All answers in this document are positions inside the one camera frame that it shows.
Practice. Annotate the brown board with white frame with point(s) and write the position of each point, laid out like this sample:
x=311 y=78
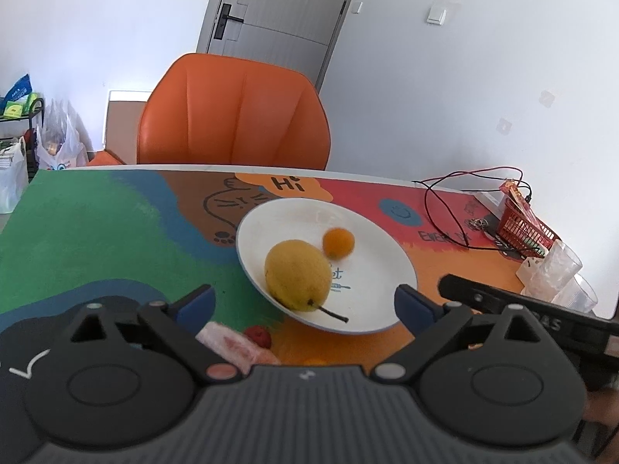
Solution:
x=123 y=125

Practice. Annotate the white plate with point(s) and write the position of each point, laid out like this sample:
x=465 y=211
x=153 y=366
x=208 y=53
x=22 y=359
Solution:
x=377 y=280

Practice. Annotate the clear plastic bags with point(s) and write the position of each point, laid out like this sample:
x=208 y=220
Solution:
x=60 y=140

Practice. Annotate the clear plastic cup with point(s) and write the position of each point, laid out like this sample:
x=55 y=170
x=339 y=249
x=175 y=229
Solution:
x=556 y=266
x=582 y=297

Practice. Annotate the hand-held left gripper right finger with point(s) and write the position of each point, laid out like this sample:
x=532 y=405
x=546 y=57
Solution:
x=411 y=307

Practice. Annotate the grey door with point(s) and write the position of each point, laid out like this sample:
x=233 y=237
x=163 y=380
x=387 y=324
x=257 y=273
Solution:
x=285 y=5

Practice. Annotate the small red berry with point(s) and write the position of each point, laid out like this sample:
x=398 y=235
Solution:
x=257 y=336

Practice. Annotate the blue bag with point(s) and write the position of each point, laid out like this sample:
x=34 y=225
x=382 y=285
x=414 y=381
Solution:
x=18 y=88

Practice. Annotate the yellow pear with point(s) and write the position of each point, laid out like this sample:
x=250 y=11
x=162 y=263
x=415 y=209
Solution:
x=295 y=270

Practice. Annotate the black shelf rack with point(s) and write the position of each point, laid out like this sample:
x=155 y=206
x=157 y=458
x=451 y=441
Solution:
x=36 y=121

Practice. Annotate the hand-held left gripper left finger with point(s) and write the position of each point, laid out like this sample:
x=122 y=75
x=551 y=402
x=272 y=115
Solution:
x=196 y=307

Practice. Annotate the large white wall switch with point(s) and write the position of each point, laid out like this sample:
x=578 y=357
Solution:
x=436 y=14

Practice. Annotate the red plastic basket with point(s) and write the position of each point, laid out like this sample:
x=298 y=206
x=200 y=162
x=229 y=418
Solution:
x=524 y=232

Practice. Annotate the orange chair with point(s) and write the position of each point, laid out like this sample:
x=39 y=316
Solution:
x=232 y=111

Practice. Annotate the plastic-wrapped carrot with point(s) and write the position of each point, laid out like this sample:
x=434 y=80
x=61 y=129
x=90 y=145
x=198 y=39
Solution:
x=229 y=345

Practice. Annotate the green packet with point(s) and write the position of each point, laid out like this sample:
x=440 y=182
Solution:
x=17 y=109

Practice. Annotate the white wall socket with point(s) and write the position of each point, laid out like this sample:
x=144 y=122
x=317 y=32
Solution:
x=546 y=97

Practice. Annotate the red snack packet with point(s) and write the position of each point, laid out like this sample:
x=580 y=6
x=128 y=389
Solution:
x=515 y=193

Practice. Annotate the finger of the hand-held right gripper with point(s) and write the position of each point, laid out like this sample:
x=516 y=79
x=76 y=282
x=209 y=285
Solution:
x=476 y=292

